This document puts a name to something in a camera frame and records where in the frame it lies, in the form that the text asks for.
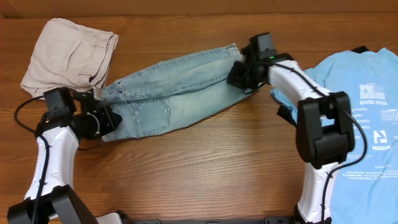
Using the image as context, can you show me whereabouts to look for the light blue denim shorts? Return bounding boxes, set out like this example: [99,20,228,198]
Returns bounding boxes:
[102,44,246,142]

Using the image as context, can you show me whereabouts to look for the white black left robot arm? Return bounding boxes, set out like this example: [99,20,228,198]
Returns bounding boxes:
[7,87,130,224]

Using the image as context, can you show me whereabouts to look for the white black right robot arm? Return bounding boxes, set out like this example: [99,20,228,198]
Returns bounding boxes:
[227,32,354,223]

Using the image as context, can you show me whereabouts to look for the black garment under t-shirt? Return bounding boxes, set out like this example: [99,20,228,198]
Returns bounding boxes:
[271,46,369,127]

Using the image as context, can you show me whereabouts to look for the folded beige shorts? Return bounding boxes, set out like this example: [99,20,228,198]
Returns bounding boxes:
[21,18,119,97]

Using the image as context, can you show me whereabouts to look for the light blue printed t-shirt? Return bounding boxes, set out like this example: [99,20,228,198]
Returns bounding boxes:
[269,47,398,224]

